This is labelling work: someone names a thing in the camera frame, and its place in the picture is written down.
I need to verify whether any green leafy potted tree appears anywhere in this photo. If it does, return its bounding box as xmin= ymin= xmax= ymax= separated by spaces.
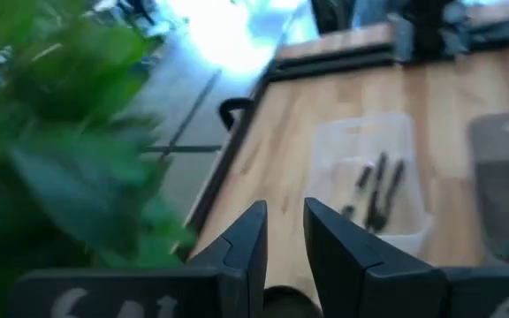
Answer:
xmin=0 ymin=0 xmax=198 ymax=318

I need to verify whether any clear plastic bin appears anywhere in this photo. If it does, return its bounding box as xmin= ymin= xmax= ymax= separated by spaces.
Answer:
xmin=307 ymin=112 xmax=435 ymax=257

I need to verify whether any grey translucent plastic bin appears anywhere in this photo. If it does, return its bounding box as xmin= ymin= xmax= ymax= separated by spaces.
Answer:
xmin=466 ymin=112 xmax=509 ymax=269

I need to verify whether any black hook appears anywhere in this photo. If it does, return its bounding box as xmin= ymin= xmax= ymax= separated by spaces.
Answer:
xmin=218 ymin=96 xmax=255 ymax=133

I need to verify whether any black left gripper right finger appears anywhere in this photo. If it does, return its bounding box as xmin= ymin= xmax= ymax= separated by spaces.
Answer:
xmin=303 ymin=198 xmax=509 ymax=318

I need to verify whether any long slim black pen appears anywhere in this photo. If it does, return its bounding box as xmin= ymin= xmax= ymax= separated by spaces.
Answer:
xmin=364 ymin=152 xmax=389 ymax=231

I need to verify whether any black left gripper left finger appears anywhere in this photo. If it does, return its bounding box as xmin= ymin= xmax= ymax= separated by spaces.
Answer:
xmin=9 ymin=201 xmax=268 ymax=318

